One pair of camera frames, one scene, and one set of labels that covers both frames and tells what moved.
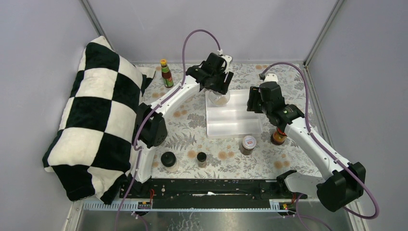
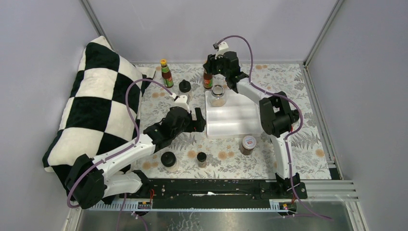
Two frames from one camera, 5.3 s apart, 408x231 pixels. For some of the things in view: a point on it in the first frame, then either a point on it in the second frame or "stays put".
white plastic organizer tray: [232, 120] stays put
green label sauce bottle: [166, 74] stays put
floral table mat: [189, 153] stays put
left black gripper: [220, 86] -> [197, 125]
